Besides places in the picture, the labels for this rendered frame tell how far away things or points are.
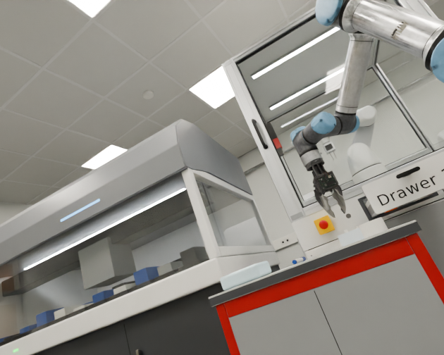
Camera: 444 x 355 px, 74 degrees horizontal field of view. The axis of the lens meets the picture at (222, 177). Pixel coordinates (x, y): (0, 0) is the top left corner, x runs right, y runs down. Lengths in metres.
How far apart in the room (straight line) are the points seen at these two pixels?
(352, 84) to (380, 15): 0.29
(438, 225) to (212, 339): 1.07
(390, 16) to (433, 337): 0.79
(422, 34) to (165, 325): 1.46
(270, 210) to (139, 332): 3.67
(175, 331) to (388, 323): 0.97
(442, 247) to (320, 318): 0.76
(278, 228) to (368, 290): 4.10
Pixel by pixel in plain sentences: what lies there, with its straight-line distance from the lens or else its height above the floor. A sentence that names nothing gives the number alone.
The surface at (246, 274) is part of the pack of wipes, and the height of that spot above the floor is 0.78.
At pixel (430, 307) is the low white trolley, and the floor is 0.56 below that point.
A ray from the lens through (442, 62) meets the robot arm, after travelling 0.83.
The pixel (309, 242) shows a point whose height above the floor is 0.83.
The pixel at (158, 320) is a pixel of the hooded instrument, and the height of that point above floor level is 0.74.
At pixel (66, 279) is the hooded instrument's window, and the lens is 1.91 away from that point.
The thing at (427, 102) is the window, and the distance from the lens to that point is 1.67.
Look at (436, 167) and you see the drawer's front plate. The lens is 1.21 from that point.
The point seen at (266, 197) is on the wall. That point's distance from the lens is 5.05.
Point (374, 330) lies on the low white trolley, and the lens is 0.92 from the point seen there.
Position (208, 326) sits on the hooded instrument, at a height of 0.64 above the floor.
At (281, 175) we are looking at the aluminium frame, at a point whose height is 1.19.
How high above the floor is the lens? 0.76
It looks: 20 degrees up
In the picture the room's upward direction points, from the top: 21 degrees counter-clockwise
